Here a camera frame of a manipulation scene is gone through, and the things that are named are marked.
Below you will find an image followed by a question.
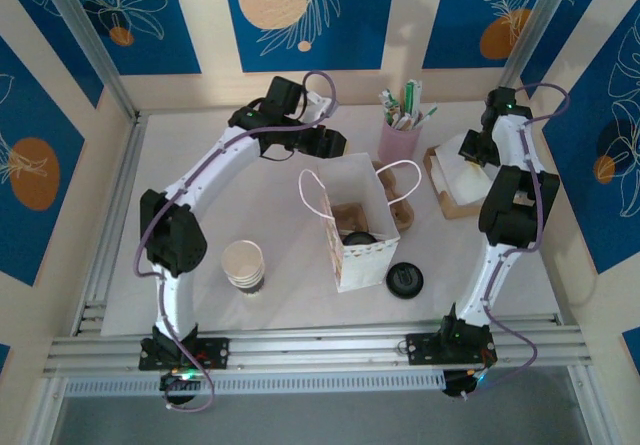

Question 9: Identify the single white paper napkin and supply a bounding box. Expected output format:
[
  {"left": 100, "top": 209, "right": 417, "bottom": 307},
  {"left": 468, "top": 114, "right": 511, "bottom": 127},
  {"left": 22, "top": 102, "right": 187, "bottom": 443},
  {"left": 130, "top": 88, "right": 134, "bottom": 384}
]
[{"left": 447, "top": 162, "right": 494, "bottom": 205}]

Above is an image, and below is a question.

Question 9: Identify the stack of pulp cup carriers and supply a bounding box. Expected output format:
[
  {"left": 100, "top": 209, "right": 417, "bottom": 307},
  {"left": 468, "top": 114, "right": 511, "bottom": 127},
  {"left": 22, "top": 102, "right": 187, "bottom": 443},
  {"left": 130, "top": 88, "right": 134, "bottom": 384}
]
[{"left": 372, "top": 161, "right": 416, "bottom": 232}]

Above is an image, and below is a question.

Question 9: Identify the brown pulp cup carrier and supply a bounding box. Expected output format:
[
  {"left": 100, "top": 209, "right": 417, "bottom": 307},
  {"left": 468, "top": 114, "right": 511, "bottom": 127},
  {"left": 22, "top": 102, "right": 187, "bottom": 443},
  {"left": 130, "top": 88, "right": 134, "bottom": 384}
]
[{"left": 331, "top": 203, "right": 372, "bottom": 237}]

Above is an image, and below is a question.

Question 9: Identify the black plastic cup lid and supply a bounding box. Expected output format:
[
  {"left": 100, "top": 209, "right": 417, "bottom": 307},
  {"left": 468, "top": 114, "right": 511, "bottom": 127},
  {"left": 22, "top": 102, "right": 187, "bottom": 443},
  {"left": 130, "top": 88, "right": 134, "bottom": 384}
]
[
  {"left": 342, "top": 231, "right": 376, "bottom": 248},
  {"left": 385, "top": 262, "right": 426, "bottom": 300}
]

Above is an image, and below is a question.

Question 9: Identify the white cartoon print gift bag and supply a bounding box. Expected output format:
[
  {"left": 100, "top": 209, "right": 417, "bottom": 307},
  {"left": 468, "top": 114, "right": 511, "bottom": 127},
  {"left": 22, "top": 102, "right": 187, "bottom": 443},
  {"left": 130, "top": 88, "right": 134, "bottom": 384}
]
[{"left": 298, "top": 152, "right": 424, "bottom": 295}]

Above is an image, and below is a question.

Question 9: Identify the stack of white napkins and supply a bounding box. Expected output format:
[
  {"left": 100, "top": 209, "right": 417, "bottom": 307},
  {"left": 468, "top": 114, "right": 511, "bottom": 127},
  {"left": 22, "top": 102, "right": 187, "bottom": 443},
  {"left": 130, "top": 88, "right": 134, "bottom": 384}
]
[{"left": 430, "top": 133, "right": 476, "bottom": 194}]

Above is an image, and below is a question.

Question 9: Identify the brown cardboard napkin tray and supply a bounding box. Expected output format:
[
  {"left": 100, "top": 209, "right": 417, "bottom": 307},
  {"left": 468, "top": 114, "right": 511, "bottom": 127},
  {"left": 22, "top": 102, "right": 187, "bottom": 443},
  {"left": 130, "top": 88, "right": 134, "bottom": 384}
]
[{"left": 423, "top": 145, "right": 496, "bottom": 220}]

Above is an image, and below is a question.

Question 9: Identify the pink straw holder cup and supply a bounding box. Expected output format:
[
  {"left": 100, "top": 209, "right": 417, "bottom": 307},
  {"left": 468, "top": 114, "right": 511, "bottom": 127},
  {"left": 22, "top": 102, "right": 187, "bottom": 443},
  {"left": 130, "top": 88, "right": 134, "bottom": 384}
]
[{"left": 377, "top": 114, "right": 423, "bottom": 164}]

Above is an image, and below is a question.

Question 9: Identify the stack of paper cups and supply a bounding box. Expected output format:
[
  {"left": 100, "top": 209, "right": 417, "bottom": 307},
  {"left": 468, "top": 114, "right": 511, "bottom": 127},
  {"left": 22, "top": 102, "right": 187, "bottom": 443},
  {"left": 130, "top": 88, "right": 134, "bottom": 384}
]
[{"left": 221, "top": 239, "right": 266, "bottom": 297}]

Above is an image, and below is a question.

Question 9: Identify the black electronics box with LEDs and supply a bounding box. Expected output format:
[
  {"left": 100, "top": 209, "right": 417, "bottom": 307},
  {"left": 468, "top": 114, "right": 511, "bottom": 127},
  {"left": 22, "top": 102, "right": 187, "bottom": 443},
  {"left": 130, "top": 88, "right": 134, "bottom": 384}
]
[
  {"left": 442, "top": 368, "right": 489, "bottom": 401},
  {"left": 159, "top": 364, "right": 206, "bottom": 406}
]

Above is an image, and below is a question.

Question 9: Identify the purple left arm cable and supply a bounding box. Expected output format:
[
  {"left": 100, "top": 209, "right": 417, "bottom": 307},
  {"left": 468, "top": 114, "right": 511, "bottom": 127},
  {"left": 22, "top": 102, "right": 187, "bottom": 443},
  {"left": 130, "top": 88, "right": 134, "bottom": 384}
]
[{"left": 132, "top": 70, "right": 339, "bottom": 414}]

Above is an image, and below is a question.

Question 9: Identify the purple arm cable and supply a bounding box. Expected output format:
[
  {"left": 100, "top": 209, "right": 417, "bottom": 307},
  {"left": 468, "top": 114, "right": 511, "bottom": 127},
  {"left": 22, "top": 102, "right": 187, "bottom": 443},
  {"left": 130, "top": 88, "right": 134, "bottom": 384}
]
[
  {"left": 462, "top": 82, "right": 571, "bottom": 401},
  {"left": 132, "top": 70, "right": 339, "bottom": 414}
]

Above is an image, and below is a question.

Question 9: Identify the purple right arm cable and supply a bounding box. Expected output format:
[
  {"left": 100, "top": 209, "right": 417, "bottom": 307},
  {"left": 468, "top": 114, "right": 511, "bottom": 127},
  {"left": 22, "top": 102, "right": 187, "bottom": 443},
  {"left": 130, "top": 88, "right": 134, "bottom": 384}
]
[{"left": 462, "top": 82, "right": 571, "bottom": 401}]

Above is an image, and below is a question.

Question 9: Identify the aluminium frame post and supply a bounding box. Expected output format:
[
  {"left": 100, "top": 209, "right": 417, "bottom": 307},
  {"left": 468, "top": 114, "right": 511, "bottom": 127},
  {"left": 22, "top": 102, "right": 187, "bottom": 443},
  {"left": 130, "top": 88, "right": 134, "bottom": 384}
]
[
  {"left": 488, "top": 0, "right": 591, "bottom": 119},
  {"left": 35, "top": 0, "right": 141, "bottom": 122}
]

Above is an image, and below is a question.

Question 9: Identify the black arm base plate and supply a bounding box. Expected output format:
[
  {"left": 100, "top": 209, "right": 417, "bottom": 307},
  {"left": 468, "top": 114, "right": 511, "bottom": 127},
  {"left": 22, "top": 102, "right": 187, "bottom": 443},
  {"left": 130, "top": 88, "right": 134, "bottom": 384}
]
[
  {"left": 138, "top": 337, "right": 231, "bottom": 371},
  {"left": 405, "top": 332, "right": 497, "bottom": 366}
]

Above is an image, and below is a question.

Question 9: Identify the aluminium front frame rail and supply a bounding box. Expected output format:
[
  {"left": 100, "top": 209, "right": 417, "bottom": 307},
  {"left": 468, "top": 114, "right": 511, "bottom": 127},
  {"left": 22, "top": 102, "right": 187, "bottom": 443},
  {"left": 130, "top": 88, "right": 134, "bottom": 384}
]
[{"left": 42, "top": 313, "right": 594, "bottom": 381}]

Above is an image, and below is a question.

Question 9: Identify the grey slotted cable duct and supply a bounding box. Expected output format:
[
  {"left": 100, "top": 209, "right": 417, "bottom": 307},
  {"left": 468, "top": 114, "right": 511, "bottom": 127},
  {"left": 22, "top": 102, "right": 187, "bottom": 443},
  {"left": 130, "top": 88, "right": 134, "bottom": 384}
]
[{"left": 64, "top": 369, "right": 447, "bottom": 397}]

